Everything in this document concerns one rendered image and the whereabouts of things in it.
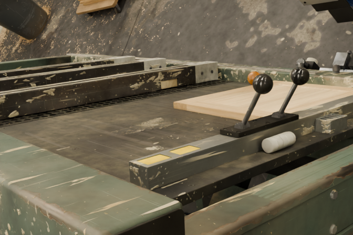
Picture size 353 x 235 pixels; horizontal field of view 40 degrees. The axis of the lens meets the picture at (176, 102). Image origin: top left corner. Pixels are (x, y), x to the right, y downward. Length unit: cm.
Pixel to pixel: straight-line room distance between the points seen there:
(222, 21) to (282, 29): 55
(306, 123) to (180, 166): 38
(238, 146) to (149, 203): 46
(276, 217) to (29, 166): 31
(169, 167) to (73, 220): 37
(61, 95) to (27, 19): 410
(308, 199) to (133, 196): 25
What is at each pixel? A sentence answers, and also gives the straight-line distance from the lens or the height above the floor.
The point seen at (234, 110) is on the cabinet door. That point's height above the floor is 128.
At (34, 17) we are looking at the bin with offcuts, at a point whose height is 16.
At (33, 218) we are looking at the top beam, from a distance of 53.
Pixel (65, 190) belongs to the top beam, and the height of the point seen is 189.
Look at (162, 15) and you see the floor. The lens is 405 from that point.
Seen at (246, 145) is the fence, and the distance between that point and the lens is 93.
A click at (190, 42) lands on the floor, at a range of 361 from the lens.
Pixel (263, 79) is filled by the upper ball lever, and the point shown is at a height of 154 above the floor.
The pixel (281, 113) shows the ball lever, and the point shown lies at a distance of 104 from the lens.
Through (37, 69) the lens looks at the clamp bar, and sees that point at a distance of 205.
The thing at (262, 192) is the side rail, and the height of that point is 167.
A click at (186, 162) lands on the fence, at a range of 82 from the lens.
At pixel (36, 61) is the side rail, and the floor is 108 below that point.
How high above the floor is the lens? 219
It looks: 40 degrees down
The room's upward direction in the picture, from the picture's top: 56 degrees counter-clockwise
